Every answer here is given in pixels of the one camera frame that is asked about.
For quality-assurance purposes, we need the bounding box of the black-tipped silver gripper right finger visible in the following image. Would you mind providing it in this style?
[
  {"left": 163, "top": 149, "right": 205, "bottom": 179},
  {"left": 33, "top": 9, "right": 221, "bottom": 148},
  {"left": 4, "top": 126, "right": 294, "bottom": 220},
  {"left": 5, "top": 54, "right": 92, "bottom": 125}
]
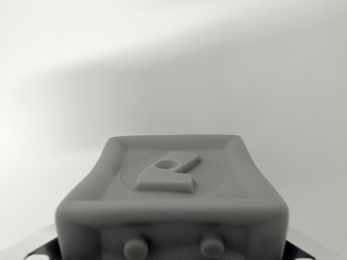
[{"left": 283, "top": 226, "right": 347, "bottom": 260}]

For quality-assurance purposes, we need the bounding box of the black-tipped silver gripper left finger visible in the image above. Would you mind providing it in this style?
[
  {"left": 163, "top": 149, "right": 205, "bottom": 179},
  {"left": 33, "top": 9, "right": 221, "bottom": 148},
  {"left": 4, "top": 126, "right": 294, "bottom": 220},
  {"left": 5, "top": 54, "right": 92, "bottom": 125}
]
[{"left": 0, "top": 224, "right": 63, "bottom": 260}]

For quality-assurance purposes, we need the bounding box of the grey embossed cube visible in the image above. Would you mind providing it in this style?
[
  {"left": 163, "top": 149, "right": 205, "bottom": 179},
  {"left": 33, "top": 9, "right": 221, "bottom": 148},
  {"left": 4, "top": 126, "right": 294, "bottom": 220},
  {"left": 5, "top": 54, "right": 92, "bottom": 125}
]
[{"left": 54, "top": 134, "right": 290, "bottom": 260}]

